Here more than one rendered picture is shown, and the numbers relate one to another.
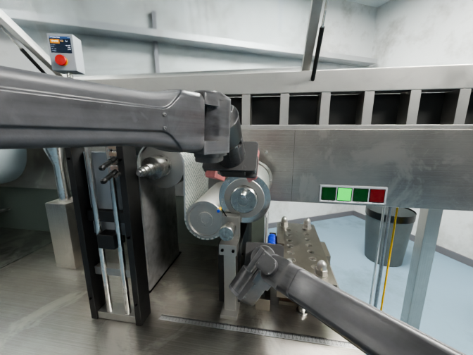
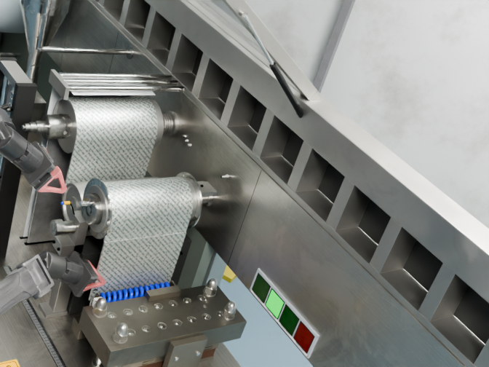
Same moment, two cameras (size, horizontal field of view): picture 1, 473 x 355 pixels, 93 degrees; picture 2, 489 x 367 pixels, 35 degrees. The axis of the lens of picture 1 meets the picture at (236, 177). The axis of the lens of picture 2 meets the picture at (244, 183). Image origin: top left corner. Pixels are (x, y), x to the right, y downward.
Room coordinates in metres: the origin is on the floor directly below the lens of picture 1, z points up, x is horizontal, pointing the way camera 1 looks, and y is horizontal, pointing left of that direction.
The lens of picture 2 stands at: (-0.48, -1.23, 2.30)
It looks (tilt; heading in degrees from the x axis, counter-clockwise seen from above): 28 degrees down; 37
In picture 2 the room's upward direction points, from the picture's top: 19 degrees clockwise
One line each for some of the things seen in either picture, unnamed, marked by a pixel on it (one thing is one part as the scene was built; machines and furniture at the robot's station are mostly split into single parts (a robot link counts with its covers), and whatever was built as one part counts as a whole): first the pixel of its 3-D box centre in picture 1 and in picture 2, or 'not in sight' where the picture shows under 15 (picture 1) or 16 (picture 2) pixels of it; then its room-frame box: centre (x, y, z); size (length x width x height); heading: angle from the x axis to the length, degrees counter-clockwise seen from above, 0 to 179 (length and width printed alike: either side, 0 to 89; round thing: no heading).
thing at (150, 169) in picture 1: (144, 170); (33, 127); (0.58, 0.24, 1.33); 0.06 x 0.03 x 0.03; 170
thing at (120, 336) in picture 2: (322, 267); (121, 330); (0.58, -0.24, 1.05); 0.04 x 0.04 x 0.04
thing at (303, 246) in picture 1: (299, 253); (165, 322); (0.75, -0.23, 1.00); 0.40 x 0.16 x 0.06; 170
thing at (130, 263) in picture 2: (266, 229); (137, 265); (0.72, -0.10, 1.10); 0.23 x 0.01 x 0.18; 170
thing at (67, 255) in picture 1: (65, 196); (28, 91); (0.85, 0.67, 1.18); 0.14 x 0.14 x 0.57
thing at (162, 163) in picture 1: (156, 167); (55, 126); (0.64, 0.23, 1.33); 0.06 x 0.06 x 0.06; 80
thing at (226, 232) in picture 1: (226, 232); (57, 227); (0.55, 0.03, 1.18); 0.04 x 0.02 x 0.04; 80
